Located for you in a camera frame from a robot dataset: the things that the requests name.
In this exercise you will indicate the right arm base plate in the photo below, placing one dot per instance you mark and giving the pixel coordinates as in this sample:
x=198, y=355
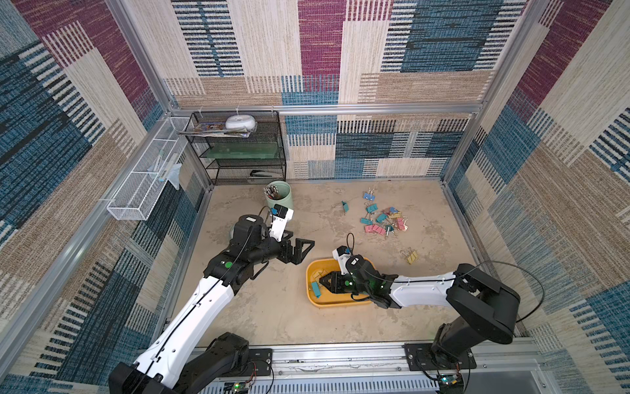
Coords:
x=420, y=356

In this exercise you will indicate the yellow binder clip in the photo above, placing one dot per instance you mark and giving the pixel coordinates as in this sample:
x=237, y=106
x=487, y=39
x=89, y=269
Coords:
x=411, y=256

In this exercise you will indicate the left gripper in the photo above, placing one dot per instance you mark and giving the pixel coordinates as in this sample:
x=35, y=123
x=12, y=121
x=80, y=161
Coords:
x=295, y=254

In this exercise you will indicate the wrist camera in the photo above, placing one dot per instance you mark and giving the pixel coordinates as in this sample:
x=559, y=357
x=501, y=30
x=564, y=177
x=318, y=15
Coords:
x=281, y=215
x=342, y=255

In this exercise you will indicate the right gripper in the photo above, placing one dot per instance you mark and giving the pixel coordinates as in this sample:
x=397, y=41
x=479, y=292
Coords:
x=338, y=282

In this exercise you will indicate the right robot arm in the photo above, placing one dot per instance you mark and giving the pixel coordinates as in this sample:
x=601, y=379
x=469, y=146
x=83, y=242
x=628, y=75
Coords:
x=487, y=309

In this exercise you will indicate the black wire shelf rack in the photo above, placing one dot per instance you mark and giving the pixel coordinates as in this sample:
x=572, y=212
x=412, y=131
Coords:
x=258, y=160

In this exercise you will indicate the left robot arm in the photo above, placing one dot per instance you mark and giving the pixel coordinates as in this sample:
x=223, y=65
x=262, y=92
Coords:
x=168, y=366

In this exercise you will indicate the white round device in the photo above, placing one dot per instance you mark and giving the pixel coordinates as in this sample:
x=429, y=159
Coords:
x=241, y=122

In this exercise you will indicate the mint green pen cup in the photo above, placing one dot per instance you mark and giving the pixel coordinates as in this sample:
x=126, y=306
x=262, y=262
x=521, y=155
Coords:
x=286, y=193

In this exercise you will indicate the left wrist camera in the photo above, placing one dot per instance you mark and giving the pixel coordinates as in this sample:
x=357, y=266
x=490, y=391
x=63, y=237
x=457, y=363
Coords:
x=281, y=215

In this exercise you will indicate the pink binder clip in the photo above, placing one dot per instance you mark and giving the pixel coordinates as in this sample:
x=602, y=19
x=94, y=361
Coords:
x=401, y=224
x=375, y=229

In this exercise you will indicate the magazines on shelf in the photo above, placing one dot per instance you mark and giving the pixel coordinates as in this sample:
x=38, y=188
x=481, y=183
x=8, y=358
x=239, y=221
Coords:
x=219, y=130

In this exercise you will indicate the white wire wall basket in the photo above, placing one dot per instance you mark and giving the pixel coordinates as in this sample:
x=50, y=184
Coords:
x=157, y=166

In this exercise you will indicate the blue binder clip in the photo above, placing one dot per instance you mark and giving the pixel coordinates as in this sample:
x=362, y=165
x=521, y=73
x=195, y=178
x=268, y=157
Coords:
x=368, y=196

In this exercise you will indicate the pens in cup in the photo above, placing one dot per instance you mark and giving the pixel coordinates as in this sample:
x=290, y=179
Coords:
x=272, y=192

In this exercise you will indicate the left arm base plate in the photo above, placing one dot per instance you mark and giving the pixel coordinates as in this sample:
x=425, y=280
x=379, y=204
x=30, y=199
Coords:
x=257, y=363

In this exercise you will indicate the yellow storage tray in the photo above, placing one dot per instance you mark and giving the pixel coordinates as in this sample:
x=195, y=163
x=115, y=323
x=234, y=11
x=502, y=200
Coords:
x=316, y=270

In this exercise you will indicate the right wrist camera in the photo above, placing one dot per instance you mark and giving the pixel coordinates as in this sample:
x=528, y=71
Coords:
x=342, y=255

